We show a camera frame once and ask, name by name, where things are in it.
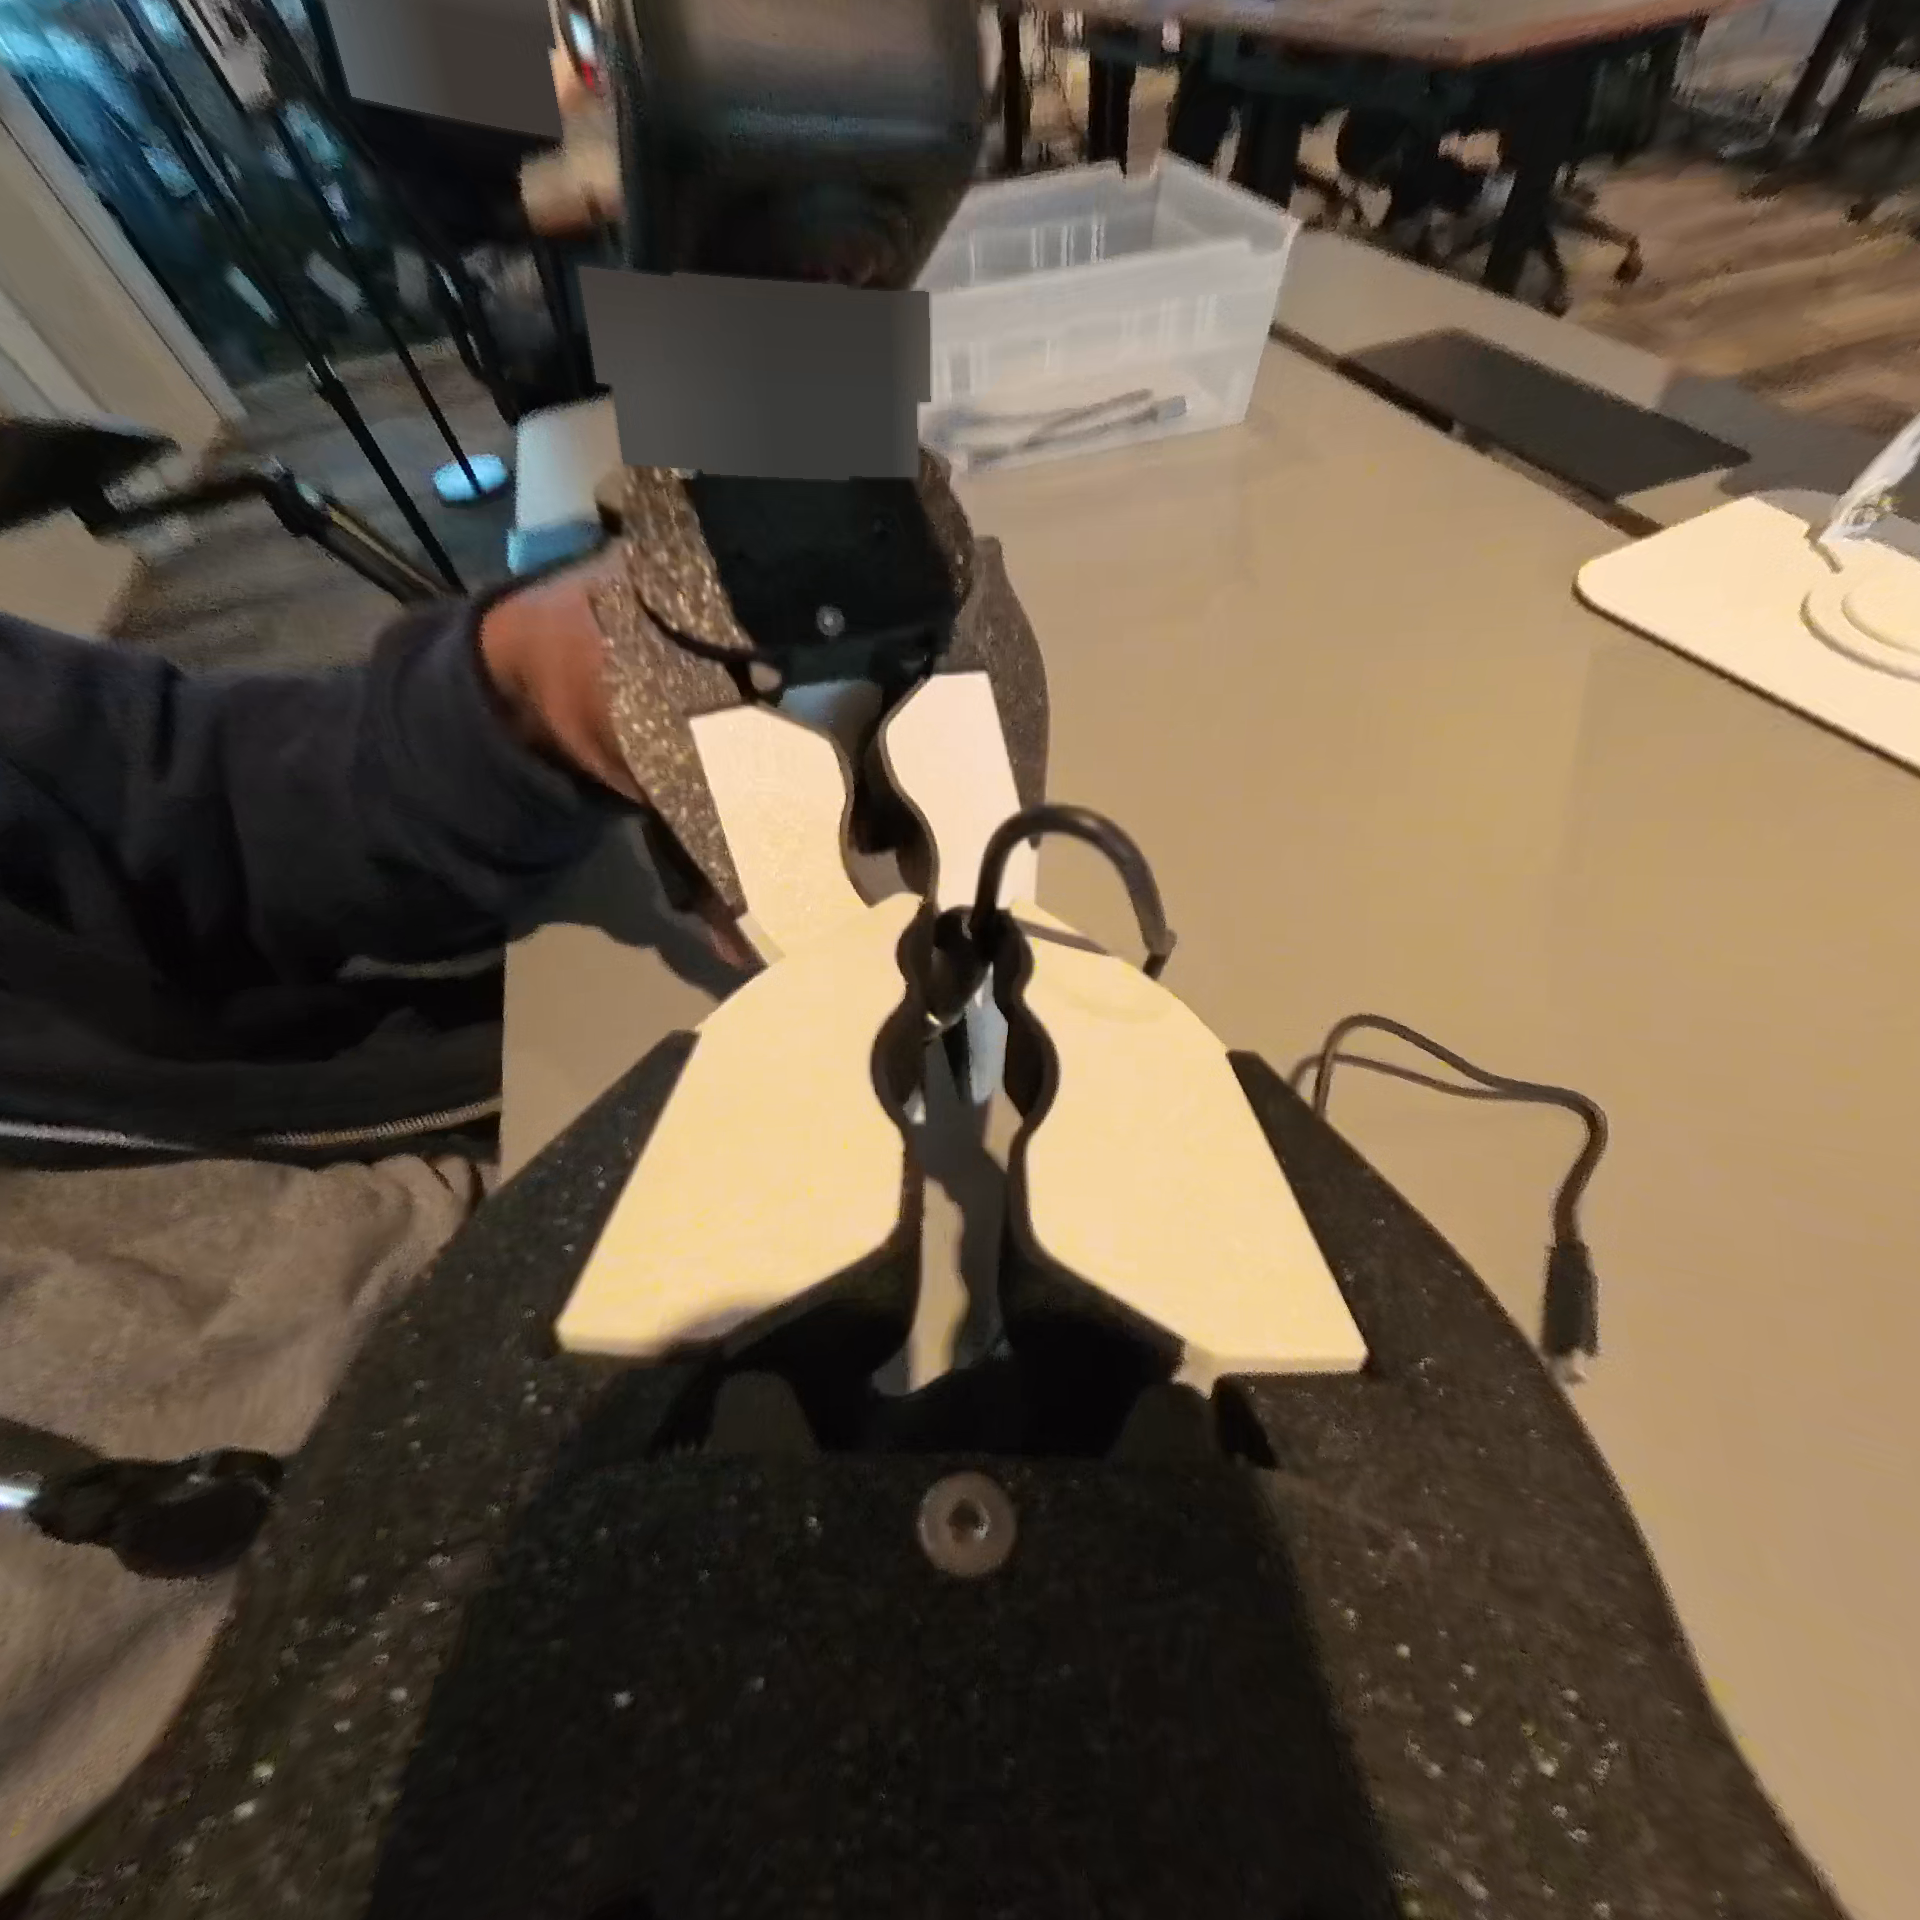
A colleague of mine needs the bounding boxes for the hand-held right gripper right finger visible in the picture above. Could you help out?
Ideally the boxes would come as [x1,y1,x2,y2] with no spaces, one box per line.
[998,901,1371,1464]

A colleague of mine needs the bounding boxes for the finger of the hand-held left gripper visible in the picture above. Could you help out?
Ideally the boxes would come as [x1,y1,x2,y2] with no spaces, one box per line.
[883,671,1043,906]
[687,705,907,966]

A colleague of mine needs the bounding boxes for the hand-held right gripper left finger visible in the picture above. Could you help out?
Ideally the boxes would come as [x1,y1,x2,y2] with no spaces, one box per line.
[557,898,933,1448]

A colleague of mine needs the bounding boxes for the clear plastic bin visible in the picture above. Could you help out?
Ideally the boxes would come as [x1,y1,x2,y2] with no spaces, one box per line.
[916,149,1300,476]

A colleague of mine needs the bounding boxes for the black-plug usb cable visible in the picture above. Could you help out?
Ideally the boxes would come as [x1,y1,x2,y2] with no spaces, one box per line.
[921,806,1613,1385]

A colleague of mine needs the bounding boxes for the person's left forearm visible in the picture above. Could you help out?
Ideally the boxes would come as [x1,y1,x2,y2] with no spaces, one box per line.
[0,592,604,976]

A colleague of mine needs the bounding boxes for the person's torso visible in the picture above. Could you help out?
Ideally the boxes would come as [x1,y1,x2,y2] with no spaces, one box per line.
[0,901,504,1905]

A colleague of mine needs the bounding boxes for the black desk mat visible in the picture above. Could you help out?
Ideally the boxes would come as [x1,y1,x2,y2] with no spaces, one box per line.
[1334,328,1753,506]

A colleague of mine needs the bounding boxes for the black chair armrest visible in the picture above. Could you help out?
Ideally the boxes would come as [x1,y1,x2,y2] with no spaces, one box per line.
[0,418,451,606]

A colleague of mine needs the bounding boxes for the white document stand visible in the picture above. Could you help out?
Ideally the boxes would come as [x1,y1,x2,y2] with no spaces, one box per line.
[1574,411,1920,774]

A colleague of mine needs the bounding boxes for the brown office desk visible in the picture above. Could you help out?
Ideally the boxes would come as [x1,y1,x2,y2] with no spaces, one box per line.
[1050,0,1761,308]

